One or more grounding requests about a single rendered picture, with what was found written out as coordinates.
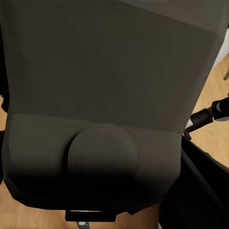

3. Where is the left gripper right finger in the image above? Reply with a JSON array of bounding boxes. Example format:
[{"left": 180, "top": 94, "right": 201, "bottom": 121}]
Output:
[{"left": 175, "top": 135, "right": 229, "bottom": 229}]

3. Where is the digital camera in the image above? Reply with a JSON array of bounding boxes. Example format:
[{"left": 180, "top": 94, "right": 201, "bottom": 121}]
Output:
[{"left": 0, "top": 0, "right": 229, "bottom": 222}]

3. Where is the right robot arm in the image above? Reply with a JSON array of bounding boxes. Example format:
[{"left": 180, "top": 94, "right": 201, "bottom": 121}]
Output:
[{"left": 183, "top": 93, "right": 229, "bottom": 140}]

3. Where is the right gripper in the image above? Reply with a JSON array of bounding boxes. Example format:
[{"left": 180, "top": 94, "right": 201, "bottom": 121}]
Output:
[{"left": 183, "top": 113, "right": 205, "bottom": 140}]

